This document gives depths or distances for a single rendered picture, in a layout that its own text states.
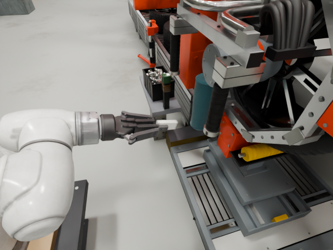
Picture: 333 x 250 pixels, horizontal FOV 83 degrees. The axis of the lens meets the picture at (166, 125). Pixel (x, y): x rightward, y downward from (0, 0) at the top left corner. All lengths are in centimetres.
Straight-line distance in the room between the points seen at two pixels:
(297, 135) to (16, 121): 67
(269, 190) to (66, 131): 96
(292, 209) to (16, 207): 111
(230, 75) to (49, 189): 39
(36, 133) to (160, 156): 104
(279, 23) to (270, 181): 88
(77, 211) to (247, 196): 79
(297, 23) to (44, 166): 53
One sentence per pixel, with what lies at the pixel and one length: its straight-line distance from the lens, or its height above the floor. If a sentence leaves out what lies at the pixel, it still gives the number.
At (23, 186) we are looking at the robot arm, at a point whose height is 83.
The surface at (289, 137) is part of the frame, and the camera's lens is 61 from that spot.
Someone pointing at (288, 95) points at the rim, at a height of 76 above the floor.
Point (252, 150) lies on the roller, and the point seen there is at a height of 54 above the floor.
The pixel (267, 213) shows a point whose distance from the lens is 116.
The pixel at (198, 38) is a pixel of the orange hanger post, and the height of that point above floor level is 80.
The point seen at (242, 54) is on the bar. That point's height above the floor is 97.
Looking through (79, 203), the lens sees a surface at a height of 30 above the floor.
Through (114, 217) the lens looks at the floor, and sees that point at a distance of 123.
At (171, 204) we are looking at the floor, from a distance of 122.
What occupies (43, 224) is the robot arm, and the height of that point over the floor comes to 79.
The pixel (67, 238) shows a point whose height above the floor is 30.
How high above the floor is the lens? 112
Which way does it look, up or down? 43 degrees down
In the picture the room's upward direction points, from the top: straight up
